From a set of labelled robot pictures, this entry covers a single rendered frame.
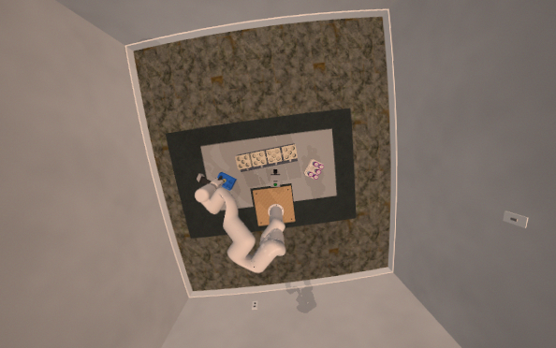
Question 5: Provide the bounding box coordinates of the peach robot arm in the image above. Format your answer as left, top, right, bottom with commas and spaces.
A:
195, 173, 285, 273

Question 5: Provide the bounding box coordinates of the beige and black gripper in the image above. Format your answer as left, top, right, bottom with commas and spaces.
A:
211, 176, 224, 188

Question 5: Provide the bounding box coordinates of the blue tube rack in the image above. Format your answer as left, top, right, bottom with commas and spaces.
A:
217, 172, 236, 191

